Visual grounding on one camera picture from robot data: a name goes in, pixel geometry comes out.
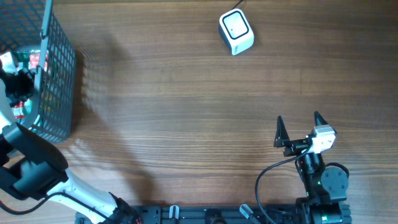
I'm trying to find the red patterned small carton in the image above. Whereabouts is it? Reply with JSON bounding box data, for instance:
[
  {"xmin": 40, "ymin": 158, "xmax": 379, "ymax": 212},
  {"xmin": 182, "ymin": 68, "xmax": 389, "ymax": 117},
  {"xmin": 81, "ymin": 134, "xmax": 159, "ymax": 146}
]
[{"xmin": 28, "ymin": 50, "xmax": 49, "ymax": 72}]

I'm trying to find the black left camera cable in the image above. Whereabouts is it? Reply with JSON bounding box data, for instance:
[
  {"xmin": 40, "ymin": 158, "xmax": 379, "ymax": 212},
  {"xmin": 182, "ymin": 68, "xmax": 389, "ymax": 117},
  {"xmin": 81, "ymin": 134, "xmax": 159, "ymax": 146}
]
[{"xmin": 0, "ymin": 191, "xmax": 116, "ymax": 223}]

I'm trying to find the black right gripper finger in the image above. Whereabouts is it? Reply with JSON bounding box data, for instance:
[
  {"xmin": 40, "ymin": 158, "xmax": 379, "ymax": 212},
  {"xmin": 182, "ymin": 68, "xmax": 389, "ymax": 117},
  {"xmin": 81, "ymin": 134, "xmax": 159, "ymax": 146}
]
[
  {"xmin": 314, "ymin": 111, "xmax": 328, "ymax": 126},
  {"xmin": 274, "ymin": 116, "xmax": 290, "ymax": 147}
]

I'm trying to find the black right camera cable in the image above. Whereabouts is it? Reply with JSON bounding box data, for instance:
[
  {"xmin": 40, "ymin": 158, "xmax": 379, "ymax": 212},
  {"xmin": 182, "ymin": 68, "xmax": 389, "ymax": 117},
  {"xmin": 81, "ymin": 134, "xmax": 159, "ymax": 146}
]
[{"xmin": 254, "ymin": 138, "xmax": 313, "ymax": 224}]

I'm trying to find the green sponge package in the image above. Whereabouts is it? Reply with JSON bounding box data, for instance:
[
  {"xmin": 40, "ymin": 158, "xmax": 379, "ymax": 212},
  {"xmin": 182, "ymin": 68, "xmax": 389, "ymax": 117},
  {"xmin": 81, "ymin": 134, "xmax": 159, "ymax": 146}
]
[{"xmin": 12, "ymin": 51, "xmax": 41, "ymax": 122}]

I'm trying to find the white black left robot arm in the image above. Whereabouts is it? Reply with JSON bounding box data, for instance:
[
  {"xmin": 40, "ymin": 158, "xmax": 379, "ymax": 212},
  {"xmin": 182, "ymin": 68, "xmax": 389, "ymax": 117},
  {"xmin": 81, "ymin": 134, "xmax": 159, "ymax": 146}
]
[{"xmin": 1, "ymin": 71, "xmax": 141, "ymax": 223}]

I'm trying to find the red stick packet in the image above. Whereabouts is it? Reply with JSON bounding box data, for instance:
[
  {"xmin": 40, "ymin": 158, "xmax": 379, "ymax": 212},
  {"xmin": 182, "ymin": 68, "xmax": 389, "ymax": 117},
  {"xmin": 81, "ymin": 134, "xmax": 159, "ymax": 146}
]
[{"xmin": 12, "ymin": 101, "xmax": 25, "ymax": 122}]

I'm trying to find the white barcode scanner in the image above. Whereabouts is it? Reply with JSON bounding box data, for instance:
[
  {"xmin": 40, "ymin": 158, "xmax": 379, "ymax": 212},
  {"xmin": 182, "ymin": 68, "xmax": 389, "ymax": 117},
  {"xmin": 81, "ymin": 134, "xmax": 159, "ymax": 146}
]
[{"xmin": 218, "ymin": 9, "xmax": 254, "ymax": 55}]

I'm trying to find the black camera cable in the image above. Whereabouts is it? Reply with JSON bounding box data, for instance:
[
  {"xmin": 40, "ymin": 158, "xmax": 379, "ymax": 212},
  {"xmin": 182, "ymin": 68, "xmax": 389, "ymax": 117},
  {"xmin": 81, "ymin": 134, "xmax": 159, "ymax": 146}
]
[
  {"xmin": 0, "ymin": 191, "xmax": 116, "ymax": 223},
  {"xmin": 254, "ymin": 138, "xmax": 313, "ymax": 224}
]

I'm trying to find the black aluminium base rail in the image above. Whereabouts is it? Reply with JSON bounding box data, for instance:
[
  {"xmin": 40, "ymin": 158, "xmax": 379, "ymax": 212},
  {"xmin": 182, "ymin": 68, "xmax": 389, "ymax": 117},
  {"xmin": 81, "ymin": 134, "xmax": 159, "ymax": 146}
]
[{"xmin": 75, "ymin": 203, "xmax": 353, "ymax": 224}]

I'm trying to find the dark grey mesh basket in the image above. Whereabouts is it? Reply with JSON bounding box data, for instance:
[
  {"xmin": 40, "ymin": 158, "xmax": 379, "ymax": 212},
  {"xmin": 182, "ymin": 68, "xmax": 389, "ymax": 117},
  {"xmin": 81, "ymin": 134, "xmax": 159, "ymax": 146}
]
[{"xmin": 1, "ymin": 0, "xmax": 76, "ymax": 144}]

